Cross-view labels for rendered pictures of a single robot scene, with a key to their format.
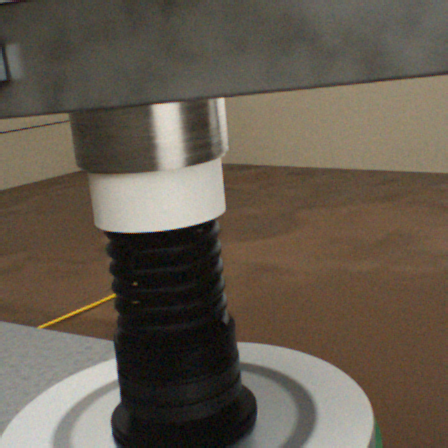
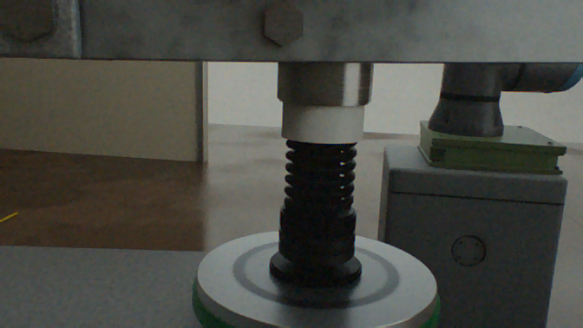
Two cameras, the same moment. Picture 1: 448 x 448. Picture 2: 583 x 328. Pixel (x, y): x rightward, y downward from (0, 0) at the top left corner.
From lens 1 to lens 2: 0.29 m
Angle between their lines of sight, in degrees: 33
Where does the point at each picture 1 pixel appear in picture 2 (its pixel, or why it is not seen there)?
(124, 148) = (343, 89)
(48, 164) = not seen: outside the picture
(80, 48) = (353, 23)
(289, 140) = (68, 134)
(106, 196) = (318, 121)
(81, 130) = (311, 76)
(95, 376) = (222, 255)
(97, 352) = (138, 257)
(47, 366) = (107, 270)
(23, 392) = (107, 287)
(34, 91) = (316, 46)
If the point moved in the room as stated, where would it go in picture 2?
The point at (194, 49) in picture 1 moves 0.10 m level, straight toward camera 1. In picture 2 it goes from (421, 34) to (561, 27)
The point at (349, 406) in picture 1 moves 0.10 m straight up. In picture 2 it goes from (394, 252) to (402, 154)
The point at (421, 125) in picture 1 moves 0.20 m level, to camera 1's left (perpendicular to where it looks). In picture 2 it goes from (167, 128) to (150, 129)
